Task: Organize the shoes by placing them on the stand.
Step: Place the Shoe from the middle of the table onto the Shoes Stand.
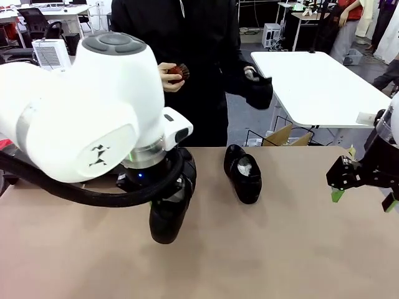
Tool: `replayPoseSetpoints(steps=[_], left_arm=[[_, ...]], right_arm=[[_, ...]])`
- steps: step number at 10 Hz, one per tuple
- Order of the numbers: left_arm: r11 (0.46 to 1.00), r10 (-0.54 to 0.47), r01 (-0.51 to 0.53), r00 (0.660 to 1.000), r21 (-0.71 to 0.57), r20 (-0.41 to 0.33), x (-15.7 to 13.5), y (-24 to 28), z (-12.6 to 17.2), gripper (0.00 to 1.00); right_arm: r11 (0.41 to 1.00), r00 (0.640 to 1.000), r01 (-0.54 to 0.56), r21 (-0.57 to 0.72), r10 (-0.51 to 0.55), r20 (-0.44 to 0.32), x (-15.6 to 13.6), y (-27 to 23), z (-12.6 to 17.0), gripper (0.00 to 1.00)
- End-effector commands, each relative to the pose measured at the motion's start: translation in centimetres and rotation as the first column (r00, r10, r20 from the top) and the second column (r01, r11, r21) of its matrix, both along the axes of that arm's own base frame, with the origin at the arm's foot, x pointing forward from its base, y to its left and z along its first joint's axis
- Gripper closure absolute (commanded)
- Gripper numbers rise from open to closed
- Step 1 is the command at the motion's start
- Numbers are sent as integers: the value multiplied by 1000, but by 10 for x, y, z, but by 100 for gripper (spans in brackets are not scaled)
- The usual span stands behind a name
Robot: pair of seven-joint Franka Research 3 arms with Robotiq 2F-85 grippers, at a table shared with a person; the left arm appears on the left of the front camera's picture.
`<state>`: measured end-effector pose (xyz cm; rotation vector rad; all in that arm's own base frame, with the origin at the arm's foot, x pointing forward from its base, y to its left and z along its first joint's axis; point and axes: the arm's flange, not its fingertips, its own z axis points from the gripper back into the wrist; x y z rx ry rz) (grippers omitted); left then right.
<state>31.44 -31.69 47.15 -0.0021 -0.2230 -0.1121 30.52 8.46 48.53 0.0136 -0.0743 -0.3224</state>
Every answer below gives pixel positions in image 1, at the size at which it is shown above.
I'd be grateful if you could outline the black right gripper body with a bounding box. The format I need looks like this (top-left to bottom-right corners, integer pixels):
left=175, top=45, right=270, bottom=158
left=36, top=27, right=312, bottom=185
left=325, top=133, right=399, bottom=191

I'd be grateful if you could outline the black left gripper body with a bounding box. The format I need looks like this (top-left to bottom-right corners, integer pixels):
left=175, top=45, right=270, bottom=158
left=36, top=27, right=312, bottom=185
left=117, top=159, right=175, bottom=191

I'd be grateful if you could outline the person's left forearm black sleeve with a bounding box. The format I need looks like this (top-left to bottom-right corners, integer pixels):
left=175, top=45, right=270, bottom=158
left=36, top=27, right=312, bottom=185
left=223, top=46, right=259, bottom=94

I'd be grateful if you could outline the person's left hand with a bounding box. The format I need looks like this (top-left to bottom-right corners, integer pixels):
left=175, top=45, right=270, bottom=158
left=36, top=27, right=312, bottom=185
left=244, top=66, right=261, bottom=82

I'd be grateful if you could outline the white stuffing paper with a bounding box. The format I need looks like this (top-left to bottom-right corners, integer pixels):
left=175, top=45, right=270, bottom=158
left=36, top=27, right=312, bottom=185
left=237, top=156, right=254, bottom=175

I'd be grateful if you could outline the person in dark trousers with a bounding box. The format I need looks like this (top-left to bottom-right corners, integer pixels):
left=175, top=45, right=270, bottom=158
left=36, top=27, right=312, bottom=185
left=372, top=59, right=399, bottom=100

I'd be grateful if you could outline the white folding table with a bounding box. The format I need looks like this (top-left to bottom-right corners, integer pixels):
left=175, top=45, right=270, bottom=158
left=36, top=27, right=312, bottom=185
left=251, top=51, right=392, bottom=129

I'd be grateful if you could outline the grey plastic bin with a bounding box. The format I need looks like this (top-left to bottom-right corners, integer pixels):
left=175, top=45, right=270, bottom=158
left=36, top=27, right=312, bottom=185
left=344, top=48, right=364, bottom=65

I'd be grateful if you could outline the person in red shirt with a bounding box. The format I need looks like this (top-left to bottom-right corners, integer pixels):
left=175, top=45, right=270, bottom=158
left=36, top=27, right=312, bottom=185
left=329, top=0, right=365, bottom=65

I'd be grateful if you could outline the person in black jacket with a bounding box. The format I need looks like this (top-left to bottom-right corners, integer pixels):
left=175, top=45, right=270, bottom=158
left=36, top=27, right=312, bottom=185
left=109, top=0, right=250, bottom=147

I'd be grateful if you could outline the person in cream top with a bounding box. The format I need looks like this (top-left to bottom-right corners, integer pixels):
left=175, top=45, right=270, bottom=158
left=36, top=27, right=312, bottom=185
left=355, top=0, right=380, bottom=46

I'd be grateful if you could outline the black computer tower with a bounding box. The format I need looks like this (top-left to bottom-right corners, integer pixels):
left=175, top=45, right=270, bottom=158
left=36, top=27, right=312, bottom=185
left=64, top=32, right=81, bottom=56

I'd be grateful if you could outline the white air purifier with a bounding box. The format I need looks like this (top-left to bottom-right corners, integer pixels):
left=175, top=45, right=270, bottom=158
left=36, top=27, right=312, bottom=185
left=32, top=39, right=74, bottom=71

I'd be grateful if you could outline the white computer case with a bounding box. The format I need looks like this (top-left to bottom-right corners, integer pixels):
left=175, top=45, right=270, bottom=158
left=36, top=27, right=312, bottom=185
left=264, top=23, right=284, bottom=49

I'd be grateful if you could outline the black visitor chair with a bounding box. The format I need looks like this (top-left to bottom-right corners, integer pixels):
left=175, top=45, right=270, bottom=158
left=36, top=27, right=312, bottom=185
left=0, top=46, right=35, bottom=65

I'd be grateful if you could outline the white office desk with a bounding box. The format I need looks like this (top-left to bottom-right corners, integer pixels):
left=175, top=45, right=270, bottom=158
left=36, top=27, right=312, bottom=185
left=0, top=3, right=101, bottom=57

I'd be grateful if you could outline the black high-back office chair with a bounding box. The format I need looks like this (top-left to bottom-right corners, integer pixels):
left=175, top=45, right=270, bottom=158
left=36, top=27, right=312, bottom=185
left=17, top=7, right=65, bottom=47

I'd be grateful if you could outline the black corrugated cable hose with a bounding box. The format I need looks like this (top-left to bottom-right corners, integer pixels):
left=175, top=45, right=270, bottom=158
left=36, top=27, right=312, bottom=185
left=0, top=148, right=185, bottom=208

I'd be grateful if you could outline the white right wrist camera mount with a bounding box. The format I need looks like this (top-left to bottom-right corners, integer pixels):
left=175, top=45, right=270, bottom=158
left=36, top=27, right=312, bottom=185
left=355, top=109, right=387, bottom=128

